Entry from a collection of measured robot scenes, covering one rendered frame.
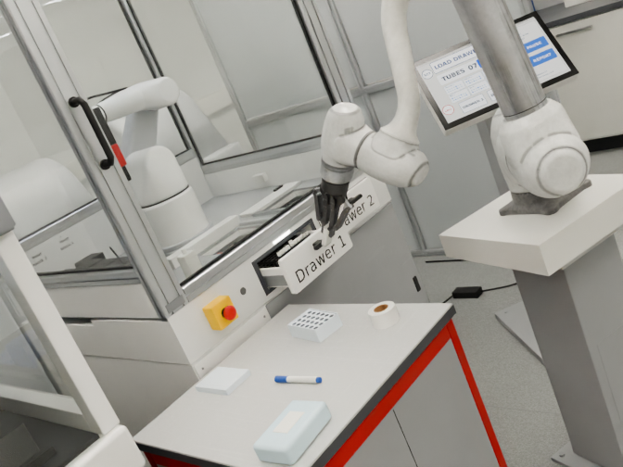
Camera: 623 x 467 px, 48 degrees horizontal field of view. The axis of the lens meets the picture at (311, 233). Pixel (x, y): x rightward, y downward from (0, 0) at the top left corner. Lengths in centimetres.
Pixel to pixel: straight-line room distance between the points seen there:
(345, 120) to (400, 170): 19
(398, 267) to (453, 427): 91
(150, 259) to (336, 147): 56
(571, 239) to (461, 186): 207
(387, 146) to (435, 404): 62
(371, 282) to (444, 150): 146
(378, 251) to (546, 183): 99
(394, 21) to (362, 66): 209
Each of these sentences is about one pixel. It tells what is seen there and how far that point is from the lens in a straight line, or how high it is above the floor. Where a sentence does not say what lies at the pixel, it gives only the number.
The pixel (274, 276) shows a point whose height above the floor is 87.
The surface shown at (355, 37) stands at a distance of 380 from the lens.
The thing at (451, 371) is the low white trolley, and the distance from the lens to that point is 175.
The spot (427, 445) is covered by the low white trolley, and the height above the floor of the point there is 54.
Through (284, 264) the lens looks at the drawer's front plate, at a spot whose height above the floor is 91.
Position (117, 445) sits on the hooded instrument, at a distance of 153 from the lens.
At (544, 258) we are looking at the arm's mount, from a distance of 170.
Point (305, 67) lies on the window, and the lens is 235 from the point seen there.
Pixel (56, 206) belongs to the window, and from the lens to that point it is 206.
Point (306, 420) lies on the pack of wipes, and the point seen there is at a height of 80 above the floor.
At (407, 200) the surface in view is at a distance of 399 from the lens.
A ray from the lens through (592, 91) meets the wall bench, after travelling 474.
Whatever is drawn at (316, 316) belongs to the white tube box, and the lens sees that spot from 185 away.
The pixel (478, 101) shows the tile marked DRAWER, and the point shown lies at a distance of 260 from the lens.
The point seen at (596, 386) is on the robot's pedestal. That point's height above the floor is 33.
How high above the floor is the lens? 151
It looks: 16 degrees down
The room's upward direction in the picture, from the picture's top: 23 degrees counter-clockwise
